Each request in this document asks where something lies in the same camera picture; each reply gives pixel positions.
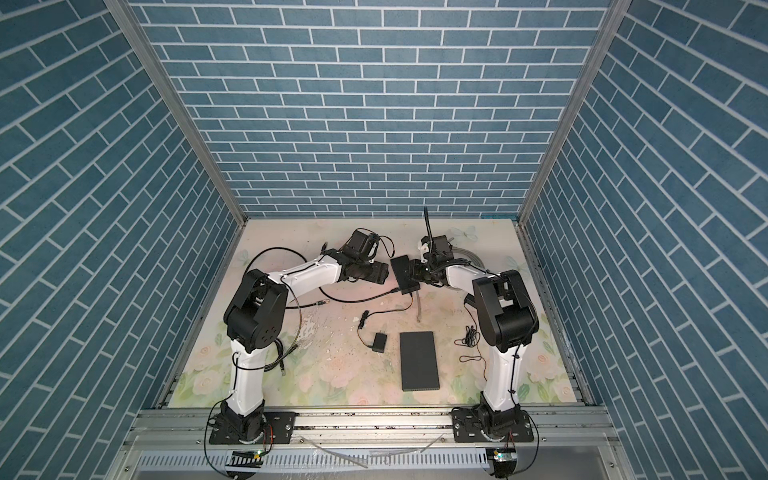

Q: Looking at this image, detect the aluminium front rail frame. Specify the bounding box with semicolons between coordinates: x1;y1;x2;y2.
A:
108;404;632;479

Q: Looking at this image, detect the long black ethernet cable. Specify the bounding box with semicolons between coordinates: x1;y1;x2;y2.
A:
286;286;402;311

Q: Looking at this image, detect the aluminium corner post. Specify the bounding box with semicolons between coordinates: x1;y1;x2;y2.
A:
518;0;631;226
104;0;247;227

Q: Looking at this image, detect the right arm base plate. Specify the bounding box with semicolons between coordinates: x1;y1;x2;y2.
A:
450;405;535;443

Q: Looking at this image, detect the black ethernet cable loop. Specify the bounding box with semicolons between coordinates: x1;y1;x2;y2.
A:
239;242;328;310

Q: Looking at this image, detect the thin black wire tangle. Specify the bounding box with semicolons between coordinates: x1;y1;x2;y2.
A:
452;324;490;385

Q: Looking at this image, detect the aluminium corner post right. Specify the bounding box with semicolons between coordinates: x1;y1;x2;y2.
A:
518;0;631;226

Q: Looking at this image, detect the aluminium corner post left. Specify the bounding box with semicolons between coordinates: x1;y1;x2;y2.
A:
104;0;247;227

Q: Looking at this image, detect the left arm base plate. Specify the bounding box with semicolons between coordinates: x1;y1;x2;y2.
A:
208;410;297;446

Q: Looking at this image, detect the large flat black box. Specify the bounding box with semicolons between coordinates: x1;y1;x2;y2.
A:
399;331;440;392

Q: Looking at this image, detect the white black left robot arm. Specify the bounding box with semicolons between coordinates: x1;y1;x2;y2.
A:
223;228;395;417

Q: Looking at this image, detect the grey cable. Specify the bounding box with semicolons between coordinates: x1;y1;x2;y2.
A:
449;242;486;268

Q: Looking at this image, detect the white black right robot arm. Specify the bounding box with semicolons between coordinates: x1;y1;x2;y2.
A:
409;235;540;425

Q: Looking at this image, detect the black power adapter with cord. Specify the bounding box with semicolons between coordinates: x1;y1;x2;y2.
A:
356;294;415;353

